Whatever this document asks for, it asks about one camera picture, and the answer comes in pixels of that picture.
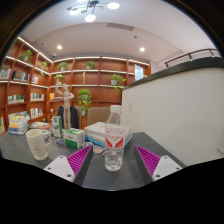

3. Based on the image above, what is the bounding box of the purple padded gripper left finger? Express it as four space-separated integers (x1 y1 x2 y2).
44 145 93 186

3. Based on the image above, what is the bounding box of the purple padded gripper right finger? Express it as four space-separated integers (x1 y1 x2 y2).
134 145 182 185

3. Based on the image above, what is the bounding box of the clear plastic water bottle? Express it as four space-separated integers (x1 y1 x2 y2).
105 105 125 171

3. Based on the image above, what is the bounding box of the green white tissue box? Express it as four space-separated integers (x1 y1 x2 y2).
64 128 85 149

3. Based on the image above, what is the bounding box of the stack of white books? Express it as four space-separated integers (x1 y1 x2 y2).
83 121 134 148

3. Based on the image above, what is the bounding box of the white ceramic mug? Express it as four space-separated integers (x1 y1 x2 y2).
26 129 51 160

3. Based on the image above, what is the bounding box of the tall green white carton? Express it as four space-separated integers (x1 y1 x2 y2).
52 116 62 137

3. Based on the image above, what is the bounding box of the dark jacket on chair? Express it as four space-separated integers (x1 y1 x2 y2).
57 105 79 129

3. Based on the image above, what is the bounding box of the brown padded chair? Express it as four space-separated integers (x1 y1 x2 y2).
87 107 110 125

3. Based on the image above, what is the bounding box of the stack of colourful books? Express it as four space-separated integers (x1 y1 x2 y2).
8 115 30 135

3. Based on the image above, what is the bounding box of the hanging green potted plant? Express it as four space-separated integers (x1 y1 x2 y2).
77 89 92 114

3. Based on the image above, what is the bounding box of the wooden artist mannequin figure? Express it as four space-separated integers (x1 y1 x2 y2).
55 83 74 130

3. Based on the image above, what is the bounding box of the green plant on right shelf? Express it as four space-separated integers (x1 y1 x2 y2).
110 74 126 93

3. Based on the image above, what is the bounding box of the black metal handrail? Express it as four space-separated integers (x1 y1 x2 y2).
164 48 221 68

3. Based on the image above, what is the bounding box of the ceiling chandelier lamp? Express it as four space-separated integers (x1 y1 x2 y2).
67 0 120 23

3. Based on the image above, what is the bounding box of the wooden wall bookshelf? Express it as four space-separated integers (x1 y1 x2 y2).
0 38 151 136

